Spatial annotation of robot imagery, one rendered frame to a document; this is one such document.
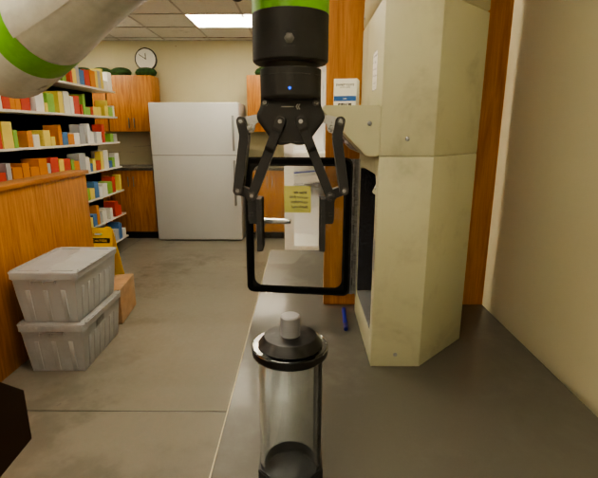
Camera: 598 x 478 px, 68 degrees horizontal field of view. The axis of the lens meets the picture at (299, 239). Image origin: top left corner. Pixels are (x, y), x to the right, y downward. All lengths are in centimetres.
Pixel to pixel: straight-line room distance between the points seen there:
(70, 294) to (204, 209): 334
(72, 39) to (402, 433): 79
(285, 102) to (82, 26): 25
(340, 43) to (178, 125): 481
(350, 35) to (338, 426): 96
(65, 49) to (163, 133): 540
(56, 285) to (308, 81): 257
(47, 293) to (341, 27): 232
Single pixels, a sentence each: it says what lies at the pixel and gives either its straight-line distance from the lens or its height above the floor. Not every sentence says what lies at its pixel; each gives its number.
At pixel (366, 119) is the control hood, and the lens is 92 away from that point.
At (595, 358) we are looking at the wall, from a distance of 109.
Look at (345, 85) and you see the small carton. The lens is 101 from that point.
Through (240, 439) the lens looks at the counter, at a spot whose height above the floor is 94.
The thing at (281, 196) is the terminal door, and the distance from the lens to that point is 125.
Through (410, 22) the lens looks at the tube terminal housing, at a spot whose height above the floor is 166.
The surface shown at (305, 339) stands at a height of 118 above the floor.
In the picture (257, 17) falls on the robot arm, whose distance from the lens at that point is 56.
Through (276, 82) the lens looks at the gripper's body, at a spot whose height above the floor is 152.
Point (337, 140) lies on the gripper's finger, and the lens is 57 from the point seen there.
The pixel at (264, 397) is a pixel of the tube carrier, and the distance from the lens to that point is 66.
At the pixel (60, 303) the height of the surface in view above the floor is 45.
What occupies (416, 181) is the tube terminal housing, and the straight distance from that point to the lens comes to 94.
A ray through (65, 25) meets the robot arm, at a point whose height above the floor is 158.
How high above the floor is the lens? 146
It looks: 14 degrees down
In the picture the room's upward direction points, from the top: straight up
